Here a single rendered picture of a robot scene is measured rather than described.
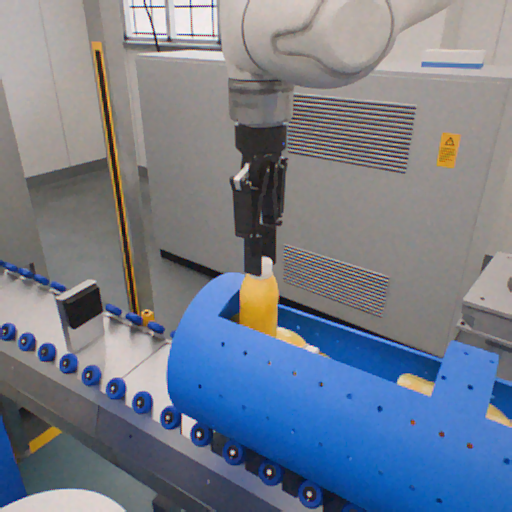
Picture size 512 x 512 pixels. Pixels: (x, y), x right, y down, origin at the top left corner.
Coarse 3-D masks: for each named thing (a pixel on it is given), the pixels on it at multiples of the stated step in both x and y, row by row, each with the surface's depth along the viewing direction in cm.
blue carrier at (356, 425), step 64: (192, 320) 77; (320, 320) 91; (192, 384) 75; (256, 384) 69; (384, 384) 62; (448, 384) 61; (256, 448) 74; (320, 448) 65; (384, 448) 60; (448, 448) 57
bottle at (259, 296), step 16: (272, 272) 76; (256, 288) 75; (272, 288) 75; (240, 304) 78; (256, 304) 75; (272, 304) 76; (240, 320) 80; (256, 320) 77; (272, 320) 78; (272, 336) 80
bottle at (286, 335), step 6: (234, 318) 90; (282, 330) 87; (288, 330) 87; (276, 336) 85; (282, 336) 85; (288, 336) 85; (294, 336) 86; (300, 336) 87; (294, 342) 84; (300, 342) 85
